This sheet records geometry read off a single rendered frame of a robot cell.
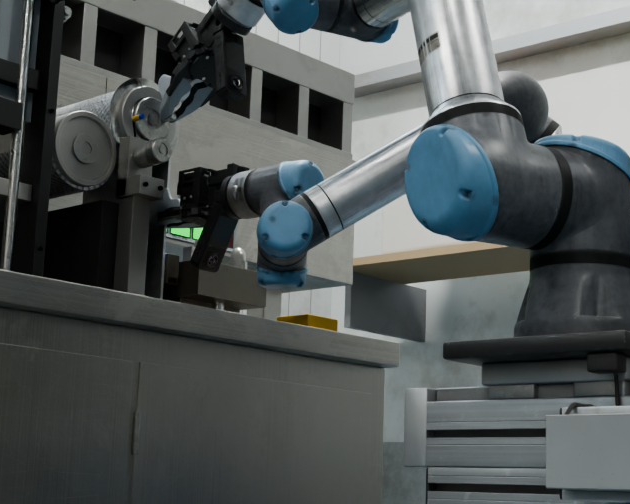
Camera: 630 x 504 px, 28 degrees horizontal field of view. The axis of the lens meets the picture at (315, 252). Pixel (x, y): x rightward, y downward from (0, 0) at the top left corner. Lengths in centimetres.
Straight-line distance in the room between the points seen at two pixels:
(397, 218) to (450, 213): 343
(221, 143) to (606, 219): 141
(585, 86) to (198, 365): 349
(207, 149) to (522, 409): 141
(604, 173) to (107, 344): 68
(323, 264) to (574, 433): 171
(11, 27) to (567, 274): 90
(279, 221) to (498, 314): 339
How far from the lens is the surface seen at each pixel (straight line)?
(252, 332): 181
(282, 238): 172
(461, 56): 142
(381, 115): 565
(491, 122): 135
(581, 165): 140
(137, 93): 210
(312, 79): 293
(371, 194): 176
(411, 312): 520
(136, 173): 204
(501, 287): 508
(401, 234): 472
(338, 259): 290
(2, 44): 185
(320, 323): 195
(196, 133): 264
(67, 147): 201
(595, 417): 120
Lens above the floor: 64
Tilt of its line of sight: 11 degrees up
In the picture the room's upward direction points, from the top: 2 degrees clockwise
